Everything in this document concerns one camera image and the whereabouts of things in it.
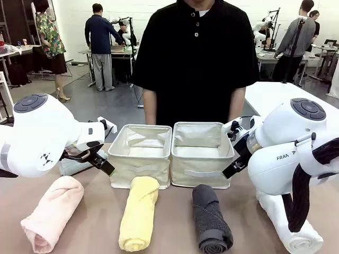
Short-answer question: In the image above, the white table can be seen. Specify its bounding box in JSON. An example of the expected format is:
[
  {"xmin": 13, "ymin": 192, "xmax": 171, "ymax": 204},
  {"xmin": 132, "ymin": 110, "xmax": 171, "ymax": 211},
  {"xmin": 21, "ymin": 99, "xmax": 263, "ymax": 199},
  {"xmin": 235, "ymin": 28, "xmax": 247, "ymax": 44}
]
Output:
[{"xmin": 244, "ymin": 81, "xmax": 339, "ymax": 125}]

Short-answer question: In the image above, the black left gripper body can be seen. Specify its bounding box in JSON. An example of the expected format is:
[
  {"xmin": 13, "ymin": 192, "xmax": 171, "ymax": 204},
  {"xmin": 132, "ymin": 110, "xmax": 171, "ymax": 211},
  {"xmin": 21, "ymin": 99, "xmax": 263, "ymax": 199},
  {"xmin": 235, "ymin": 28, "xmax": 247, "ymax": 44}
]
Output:
[{"xmin": 60, "ymin": 141, "xmax": 106, "ymax": 166}]

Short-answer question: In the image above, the pink towel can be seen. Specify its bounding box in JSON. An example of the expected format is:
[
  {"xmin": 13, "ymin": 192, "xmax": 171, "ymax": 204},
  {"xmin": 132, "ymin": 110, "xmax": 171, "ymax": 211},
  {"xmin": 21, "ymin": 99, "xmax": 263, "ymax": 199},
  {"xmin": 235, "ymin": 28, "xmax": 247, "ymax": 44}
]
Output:
[{"xmin": 20, "ymin": 176, "xmax": 85, "ymax": 254}]

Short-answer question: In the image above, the white shelf frame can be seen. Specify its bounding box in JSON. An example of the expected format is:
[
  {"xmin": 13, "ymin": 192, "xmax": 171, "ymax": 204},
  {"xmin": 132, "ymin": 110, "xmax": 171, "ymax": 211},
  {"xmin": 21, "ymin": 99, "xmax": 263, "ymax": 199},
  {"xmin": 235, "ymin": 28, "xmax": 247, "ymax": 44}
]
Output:
[{"xmin": 0, "ymin": 71, "xmax": 15, "ymax": 124}]

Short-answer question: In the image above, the person's right forearm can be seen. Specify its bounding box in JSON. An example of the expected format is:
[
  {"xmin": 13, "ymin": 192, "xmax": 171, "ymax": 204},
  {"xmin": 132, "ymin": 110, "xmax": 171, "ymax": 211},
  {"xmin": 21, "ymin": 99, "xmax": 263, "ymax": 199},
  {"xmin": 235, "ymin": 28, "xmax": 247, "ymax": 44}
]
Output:
[{"xmin": 142, "ymin": 88, "xmax": 159, "ymax": 125}]

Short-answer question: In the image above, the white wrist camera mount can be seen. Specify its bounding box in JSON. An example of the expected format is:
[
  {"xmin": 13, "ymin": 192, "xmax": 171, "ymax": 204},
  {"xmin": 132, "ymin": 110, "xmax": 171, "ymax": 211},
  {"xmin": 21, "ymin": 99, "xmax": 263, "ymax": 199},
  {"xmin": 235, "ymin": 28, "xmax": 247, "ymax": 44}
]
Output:
[
  {"xmin": 221, "ymin": 115, "xmax": 257, "ymax": 141},
  {"xmin": 96, "ymin": 116, "xmax": 118, "ymax": 134}
]

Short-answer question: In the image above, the cream fabric storage bin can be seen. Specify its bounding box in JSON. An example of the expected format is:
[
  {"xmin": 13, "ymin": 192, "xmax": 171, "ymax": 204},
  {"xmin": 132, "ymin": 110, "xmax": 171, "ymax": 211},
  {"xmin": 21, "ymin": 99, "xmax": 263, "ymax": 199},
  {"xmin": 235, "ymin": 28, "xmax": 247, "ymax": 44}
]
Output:
[
  {"xmin": 171, "ymin": 121, "xmax": 236, "ymax": 189},
  {"xmin": 108, "ymin": 123, "xmax": 173, "ymax": 190}
]

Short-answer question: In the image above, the person in black polo shirt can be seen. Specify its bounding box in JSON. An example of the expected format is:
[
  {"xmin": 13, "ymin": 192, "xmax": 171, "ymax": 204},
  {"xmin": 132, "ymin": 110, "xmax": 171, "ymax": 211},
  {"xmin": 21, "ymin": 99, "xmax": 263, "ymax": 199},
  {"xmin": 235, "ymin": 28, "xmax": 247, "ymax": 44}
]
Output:
[{"xmin": 131, "ymin": 0, "xmax": 260, "ymax": 126}]

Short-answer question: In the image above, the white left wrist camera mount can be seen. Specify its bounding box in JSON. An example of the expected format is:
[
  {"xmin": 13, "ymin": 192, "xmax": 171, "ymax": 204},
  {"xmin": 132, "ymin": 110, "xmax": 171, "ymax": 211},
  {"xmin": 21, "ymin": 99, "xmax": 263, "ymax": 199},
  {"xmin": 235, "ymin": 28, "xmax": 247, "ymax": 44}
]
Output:
[{"xmin": 96, "ymin": 116, "xmax": 118, "ymax": 134}]

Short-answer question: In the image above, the grey metal work table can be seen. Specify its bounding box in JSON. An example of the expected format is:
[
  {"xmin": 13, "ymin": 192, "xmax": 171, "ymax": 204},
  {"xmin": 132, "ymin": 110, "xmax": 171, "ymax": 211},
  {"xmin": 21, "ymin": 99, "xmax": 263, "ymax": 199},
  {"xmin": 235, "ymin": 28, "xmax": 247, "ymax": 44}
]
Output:
[{"xmin": 78, "ymin": 45, "xmax": 141, "ymax": 88}]

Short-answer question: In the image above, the dark grey towel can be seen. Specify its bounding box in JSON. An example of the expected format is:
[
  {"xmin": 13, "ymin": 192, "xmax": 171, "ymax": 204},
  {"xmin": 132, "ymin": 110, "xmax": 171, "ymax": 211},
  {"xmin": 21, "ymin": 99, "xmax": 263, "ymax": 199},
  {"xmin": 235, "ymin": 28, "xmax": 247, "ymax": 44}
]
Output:
[{"xmin": 192, "ymin": 184, "xmax": 234, "ymax": 253}]

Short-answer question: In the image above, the yellow towel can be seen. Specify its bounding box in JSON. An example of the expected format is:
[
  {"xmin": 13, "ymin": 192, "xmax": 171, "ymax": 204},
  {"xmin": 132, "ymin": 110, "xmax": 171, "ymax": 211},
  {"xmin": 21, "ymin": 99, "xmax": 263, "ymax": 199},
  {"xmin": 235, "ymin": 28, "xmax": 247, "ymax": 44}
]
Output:
[{"xmin": 118, "ymin": 176, "xmax": 160, "ymax": 251}]

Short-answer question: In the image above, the man in grey sweater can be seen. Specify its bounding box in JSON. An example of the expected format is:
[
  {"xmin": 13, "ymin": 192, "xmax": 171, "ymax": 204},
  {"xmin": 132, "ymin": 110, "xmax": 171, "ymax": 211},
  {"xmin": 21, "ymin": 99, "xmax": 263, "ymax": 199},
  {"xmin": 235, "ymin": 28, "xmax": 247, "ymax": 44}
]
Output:
[{"xmin": 272, "ymin": 0, "xmax": 317, "ymax": 83}]

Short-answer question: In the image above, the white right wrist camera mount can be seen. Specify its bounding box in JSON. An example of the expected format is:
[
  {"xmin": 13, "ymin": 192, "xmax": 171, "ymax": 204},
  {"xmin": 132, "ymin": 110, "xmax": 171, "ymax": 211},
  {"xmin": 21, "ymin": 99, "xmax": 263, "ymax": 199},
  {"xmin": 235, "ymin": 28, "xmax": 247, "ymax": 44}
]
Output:
[{"xmin": 221, "ymin": 115, "xmax": 257, "ymax": 141}]

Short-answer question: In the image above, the black-haired person in black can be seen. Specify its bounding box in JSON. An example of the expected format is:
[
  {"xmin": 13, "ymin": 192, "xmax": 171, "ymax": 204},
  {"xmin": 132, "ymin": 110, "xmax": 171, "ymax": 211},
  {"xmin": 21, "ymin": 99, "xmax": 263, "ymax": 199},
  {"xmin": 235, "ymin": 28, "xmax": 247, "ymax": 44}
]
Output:
[{"xmin": 308, "ymin": 10, "xmax": 321, "ymax": 53}]

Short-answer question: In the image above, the person's left forearm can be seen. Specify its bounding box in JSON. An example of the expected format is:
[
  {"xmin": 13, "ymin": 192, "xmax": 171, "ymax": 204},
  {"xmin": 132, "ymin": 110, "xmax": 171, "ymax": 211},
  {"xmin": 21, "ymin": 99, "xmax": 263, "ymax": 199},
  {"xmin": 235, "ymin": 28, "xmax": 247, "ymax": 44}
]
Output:
[{"xmin": 227, "ymin": 86, "xmax": 247, "ymax": 123}]

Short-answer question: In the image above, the black tripod with white head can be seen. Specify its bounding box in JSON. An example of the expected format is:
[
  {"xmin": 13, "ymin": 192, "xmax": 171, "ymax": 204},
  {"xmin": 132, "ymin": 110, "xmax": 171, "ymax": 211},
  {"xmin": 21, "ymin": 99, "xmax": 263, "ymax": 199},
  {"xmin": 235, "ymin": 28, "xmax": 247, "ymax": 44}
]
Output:
[{"xmin": 289, "ymin": 15, "xmax": 308, "ymax": 58}]

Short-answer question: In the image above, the black cable bundle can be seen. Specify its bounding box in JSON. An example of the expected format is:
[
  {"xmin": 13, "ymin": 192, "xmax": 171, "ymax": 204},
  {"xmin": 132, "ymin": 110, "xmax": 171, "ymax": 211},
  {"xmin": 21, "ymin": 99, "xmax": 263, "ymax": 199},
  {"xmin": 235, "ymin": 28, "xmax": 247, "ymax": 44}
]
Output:
[{"xmin": 281, "ymin": 137, "xmax": 339, "ymax": 233}]

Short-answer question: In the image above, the woman in floral shirt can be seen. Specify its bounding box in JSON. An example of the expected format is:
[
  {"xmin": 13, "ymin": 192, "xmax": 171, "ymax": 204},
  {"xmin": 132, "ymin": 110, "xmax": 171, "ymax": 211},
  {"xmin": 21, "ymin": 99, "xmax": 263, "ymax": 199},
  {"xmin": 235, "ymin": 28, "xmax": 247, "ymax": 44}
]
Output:
[{"xmin": 33, "ymin": 0, "xmax": 72, "ymax": 103}]

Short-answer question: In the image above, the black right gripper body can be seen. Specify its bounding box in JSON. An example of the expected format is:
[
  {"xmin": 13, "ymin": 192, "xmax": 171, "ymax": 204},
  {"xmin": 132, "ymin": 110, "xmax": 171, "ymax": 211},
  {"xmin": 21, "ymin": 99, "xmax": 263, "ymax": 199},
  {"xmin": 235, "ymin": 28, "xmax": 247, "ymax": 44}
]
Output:
[{"xmin": 233, "ymin": 131, "xmax": 252, "ymax": 167}]

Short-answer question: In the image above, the white towel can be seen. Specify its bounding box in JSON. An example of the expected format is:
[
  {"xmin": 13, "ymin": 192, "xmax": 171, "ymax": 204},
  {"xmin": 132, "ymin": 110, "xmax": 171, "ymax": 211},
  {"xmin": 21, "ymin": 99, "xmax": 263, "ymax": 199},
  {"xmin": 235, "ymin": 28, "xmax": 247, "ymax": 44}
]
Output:
[{"xmin": 256, "ymin": 189, "xmax": 324, "ymax": 254}]

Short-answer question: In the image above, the man in navy jacket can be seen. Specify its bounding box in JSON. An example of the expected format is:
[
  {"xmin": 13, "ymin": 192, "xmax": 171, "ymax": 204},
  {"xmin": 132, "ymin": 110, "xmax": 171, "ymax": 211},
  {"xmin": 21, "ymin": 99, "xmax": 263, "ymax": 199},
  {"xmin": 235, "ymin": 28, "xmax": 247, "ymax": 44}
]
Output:
[{"xmin": 84, "ymin": 3, "xmax": 126, "ymax": 92}]

